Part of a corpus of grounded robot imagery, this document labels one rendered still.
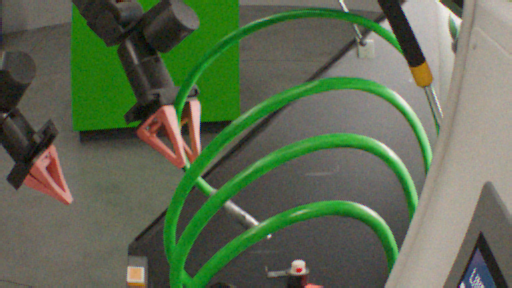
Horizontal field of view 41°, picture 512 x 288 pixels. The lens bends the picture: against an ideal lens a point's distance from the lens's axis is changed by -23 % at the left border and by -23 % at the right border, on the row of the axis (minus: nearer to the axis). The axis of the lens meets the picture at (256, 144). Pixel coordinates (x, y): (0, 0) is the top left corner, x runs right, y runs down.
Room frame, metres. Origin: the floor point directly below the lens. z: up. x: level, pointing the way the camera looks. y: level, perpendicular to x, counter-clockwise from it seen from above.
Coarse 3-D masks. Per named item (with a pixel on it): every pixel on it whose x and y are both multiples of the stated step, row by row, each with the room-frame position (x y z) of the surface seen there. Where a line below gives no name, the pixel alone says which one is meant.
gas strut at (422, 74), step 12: (384, 0) 0.59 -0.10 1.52; (396, 0) 0.59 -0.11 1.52; (384, 12) 0.59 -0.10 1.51; (396, 12) 0.59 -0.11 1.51; (396, 24) 0.59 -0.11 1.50; (408, 24) 0.59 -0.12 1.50; (396, 36) 0.59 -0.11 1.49; (408, 36) 0.59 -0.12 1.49; (408, 48) 0.59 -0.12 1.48; (420, 48) 0.60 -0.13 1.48; (408, 60) 0.59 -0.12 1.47; (420, 60) 0.59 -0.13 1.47; (420, 72) 0.59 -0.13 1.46; (420, 84) 0.59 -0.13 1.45; (432, 96) 0.60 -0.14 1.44; (432, 108) 0.60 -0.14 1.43
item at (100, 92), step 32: (160, 0) 4.11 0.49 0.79; (192, 0) 4.13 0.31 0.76; (224, 0) 4.14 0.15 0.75; (192, 32) 4.13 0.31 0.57; (224, 32) 4.14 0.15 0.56; (96, 64) 4.07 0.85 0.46; (192, 64) 4.13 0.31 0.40; (224, 64) 4.14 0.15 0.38; (96, 96) 4.07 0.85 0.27; (128, 96) 4.09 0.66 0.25; (224, 96) 4.14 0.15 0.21; (96, 128) 4.07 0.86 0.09; (128, 128) 4.13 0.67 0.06; (224, 128) 4.18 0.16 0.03
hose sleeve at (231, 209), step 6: (228, 204) 1.02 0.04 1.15; (234, 204) 1.02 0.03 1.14; (222, 210) 1.02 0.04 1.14; (228, 210) 1.02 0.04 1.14; (234, 210) 1.02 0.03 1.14; (240, 210) 1.02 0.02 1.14; (234, 216) 1.01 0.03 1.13; (240, 216) 1.01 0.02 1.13; (246, 216) 1.02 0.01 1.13; (240, 222) 1.01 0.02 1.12; (246, 222) 1.01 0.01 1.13; (252, 222) 1.01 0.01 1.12; (258, 222) 1.01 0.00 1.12; (246, 228) 1.01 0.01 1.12
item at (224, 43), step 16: (272, 16) 1.00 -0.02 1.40; (288, 16) 0.99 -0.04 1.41; (304, 16) 0.99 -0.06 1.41; (320, 16) 0.98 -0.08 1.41; (336, 16) 0.97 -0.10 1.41; (352, 16) 0.97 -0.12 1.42; (240, 32) 1.01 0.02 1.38; (384, 32) 0.95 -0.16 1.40; (224, 48) 1.02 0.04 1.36; (400, 48) 0.94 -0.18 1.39; (192, 80) 1.03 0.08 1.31; (176, 96) 1.04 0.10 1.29; (176, 112) 1.04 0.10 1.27; (432, 112) 0.93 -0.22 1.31; (208, 192) 1.03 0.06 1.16
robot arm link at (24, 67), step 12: (0, 60) 0.88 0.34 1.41; (12, 60) 0.89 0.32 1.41; (24, 60) 0.90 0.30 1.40; (0, 72) 0.86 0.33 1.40; (12, 72) 0.87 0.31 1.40; (24, 72) 0.89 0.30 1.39; (0, 84) 0.88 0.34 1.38; (12, 84) 0.87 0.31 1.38; (24, 84) 0.87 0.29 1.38; (0, 96) 0.88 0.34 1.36; (12, 96) 0.88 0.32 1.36; (12, 108) 0.89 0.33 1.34
